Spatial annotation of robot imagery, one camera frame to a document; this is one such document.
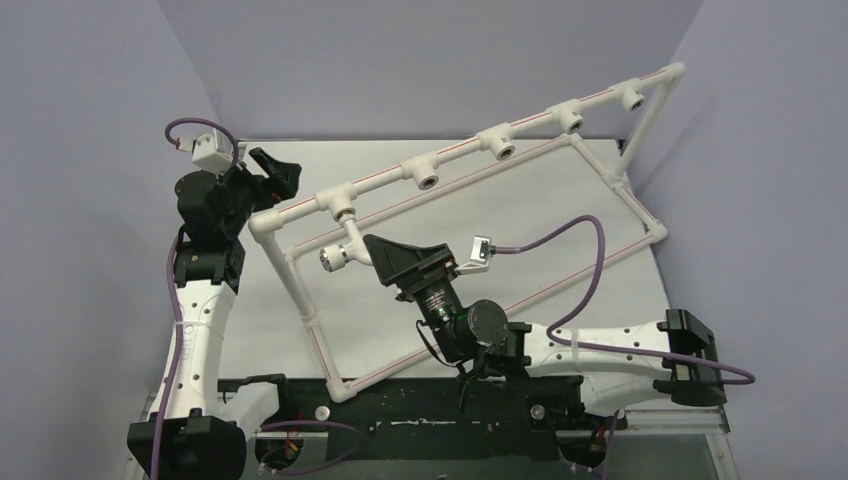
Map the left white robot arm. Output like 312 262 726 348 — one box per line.
127 148 302 479

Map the white plastic water faucet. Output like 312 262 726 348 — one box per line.
319 210 373 273

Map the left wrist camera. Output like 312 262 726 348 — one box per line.
191 132 234 175

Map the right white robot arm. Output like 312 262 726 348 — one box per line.
364 234 727 427

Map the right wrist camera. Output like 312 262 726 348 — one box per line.
456 236 493 275

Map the white PVC pipe frame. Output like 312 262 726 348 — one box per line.
248 62 686 403

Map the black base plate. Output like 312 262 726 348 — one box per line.
218 374 637 463

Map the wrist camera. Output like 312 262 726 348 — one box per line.
191 132 234 175
456 236 493 275

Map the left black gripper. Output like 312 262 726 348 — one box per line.
207 148 300 237

